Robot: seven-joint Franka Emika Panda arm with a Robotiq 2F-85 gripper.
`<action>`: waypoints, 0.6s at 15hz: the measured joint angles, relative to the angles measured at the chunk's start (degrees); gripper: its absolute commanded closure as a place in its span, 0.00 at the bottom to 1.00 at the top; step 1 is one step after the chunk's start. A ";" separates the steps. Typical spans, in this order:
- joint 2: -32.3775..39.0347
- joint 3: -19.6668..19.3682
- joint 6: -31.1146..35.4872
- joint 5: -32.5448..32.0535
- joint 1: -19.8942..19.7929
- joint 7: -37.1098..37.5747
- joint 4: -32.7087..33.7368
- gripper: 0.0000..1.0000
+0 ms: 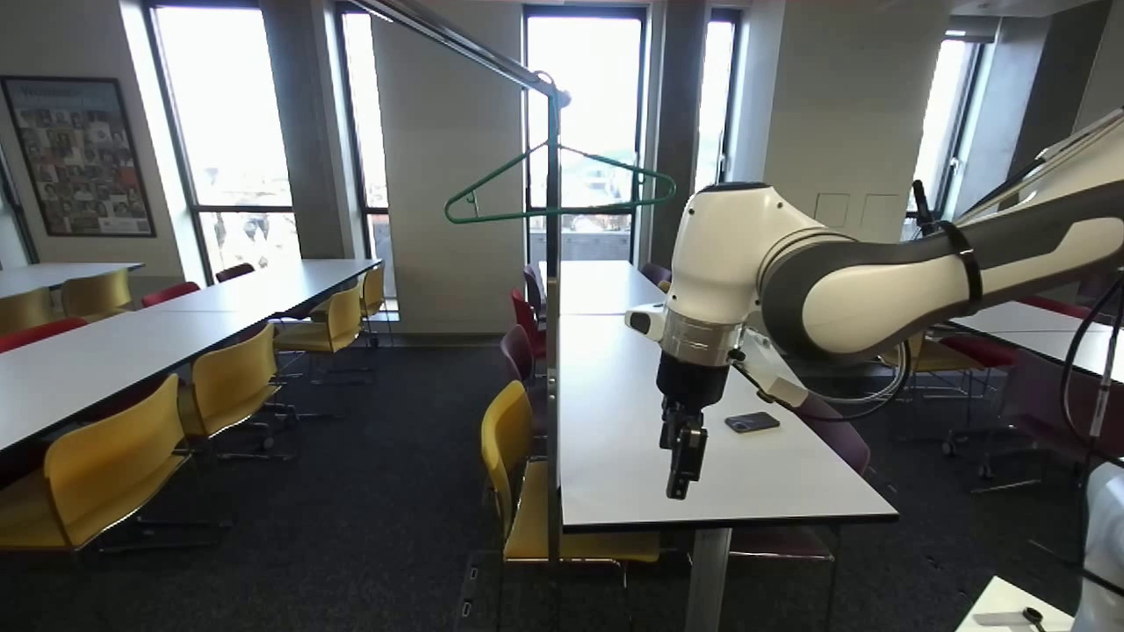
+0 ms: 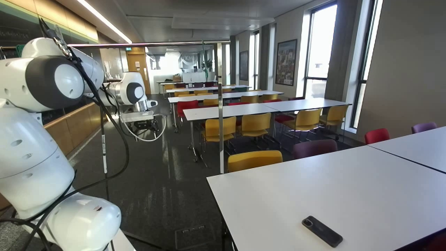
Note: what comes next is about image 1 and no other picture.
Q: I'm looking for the green clothes hanger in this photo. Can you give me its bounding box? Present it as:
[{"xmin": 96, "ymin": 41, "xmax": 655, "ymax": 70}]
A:
[{"xmin": 443, "ymin": 139, "xmax": 678, "ymax": 226}]

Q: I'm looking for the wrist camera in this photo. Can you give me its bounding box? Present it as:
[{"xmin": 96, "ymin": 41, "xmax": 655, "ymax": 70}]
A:
[{"xmin": 734, "ymin": 328, "xmax": 810, "ymax": 410}]

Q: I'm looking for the white table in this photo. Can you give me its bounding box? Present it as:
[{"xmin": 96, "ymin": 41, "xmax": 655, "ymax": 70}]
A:
[{"xmin": 952, "ymin": 298, "xmax": 1124, "ymax": 384}]

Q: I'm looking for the row of white tables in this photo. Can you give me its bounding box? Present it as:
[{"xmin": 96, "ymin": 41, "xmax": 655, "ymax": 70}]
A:
[{"xmin": 0, "ymin": 257, "xmax": 385, "ymax": 454}]

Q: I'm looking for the window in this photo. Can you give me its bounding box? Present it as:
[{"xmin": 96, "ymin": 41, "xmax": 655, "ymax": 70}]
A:
[
  {"xmin": 903, "ymin": 33, "xmax": 982, "ymax": 240},
  {"xmin": 523, "ymin": 5, "xmax": 649, "ymax": 263},
  {"xmin": 144, "ymin": 0, "xmax": 301, "ymax": 284},
  {"xmin": 337, "ymin": 7, "xmax": 398, "ymax": 301},
  {"xmin": 696, "ymin": 9, "xmax": 744, "ymax": 191}
]

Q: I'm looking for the row of yellow chairs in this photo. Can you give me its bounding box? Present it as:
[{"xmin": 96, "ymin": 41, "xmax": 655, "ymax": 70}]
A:
[{"xmin": 0, "ymin": 269, "xmax": 135, "ymax": 336}]

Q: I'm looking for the group of chairs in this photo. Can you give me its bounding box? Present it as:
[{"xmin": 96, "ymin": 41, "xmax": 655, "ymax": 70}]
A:
[{"xmin": 881, "ymin": 293, "xmax": 1124, "ymax": 494}]

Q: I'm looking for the framed photo poster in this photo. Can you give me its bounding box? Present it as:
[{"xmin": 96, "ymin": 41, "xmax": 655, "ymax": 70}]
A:
[{"xmin": 0, "ymin": 75, "xmax": 158, "ymax": 239}]

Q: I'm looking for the metal clothes rack rod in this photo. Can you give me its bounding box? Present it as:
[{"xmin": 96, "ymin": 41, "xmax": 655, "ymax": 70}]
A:
[{"xmin": 351, "ymin": 0, "xmax": 573, "ymax": 108}]

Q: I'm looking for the yellow chair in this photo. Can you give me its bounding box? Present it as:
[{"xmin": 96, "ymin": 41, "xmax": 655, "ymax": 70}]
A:
[
  {"xmin": 178, "ymin": 322, "xmax": 301, "ymax": 463},
  {"xmin": 479, "ymin": 379, "xmax": 662, "ymax": 632},
  {"xmin": 273, "ymin": 284, "xmax": 375, "ymax": 385},
  {"xmin": 359, "ymin": 265, "xmax": 393, "ymax": 345},
  {"xmin": 0, "ymin": 373, "xmax": 231, "ymax": 556}
]

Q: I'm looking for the row of red and purple chairs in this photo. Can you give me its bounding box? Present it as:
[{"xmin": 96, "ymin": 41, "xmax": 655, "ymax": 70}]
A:
[{"xmin": 499, "ymin": 263, "xmax": 551, "ymax": 440}]

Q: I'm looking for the metal clothes rack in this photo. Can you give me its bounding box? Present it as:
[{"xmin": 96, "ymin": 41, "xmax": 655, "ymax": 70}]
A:
[{"xmin": 351, "ymin": 0, "xmax": 573, "ymax": 632}]

